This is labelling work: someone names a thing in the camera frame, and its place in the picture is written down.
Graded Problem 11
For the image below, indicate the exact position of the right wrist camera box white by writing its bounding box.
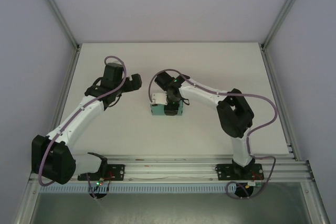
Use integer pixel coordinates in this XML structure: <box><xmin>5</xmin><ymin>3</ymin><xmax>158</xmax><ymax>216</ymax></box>
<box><xmin>152</xmin><ymin>92</ymin><xmax>169</xmax><ymax>106</ymax></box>

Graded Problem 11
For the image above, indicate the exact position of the aluminium side rail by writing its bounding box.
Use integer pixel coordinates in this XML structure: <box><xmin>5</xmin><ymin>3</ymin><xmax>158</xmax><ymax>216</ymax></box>
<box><xmin>43</xmin><ymin>47</ymin><xmax>81</xmax><ymax>162</ymax></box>
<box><xmin>259</xmin><ymin>45</ymin><xmax>300</xmax><ymax>161</ymax></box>

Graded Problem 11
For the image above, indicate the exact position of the aluminium mounting rail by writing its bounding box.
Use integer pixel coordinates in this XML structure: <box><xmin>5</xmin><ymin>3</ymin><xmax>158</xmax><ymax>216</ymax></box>
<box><xmin>28</xmin><ymin>155</ymin><xmax>315</xmax><ymax>183</ymax></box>

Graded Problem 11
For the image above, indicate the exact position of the aluminium frame post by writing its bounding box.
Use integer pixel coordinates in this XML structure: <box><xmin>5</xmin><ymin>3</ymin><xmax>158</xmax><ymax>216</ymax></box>
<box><xmin>260</xmin><ymin>0</ymin><xmax>313</xmax><ymax>49</ymax></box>
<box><xmin>33</xmin><ymin>0</ymin><xmax>81</xmax><ymax>51</ymax></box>

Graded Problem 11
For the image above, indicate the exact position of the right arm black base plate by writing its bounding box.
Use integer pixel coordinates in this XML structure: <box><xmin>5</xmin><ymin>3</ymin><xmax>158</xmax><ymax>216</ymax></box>
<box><xmin>214</xmin><ymin>163</ymin><xmax>264</xmax><ymax>182</ymax></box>

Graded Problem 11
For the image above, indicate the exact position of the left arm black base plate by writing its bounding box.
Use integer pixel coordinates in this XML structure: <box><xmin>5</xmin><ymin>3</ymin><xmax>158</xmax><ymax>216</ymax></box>
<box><xmin>77</xmin><ymin>163</ymin><xmax>125</xmax><ymax>182</ymax></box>

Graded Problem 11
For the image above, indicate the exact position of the slotted grey cable duct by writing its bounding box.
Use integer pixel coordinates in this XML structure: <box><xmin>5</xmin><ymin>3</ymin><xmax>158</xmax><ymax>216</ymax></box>
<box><xmin>38</xmin><ymin>184</ymin><xmax>229</xmax><ymax>194</ymax></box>

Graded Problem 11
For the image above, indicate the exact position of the black round cable grommet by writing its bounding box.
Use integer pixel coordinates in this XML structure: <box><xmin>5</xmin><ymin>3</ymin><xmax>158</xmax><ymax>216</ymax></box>
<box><xmin>233</xmin><ymin>184</ymin><xmax>254</xmax><ymax>200</ymax></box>
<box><xmin>89</xmin><ymin>191</ymin><xmax>108</xmax><ymax>201</ymax></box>

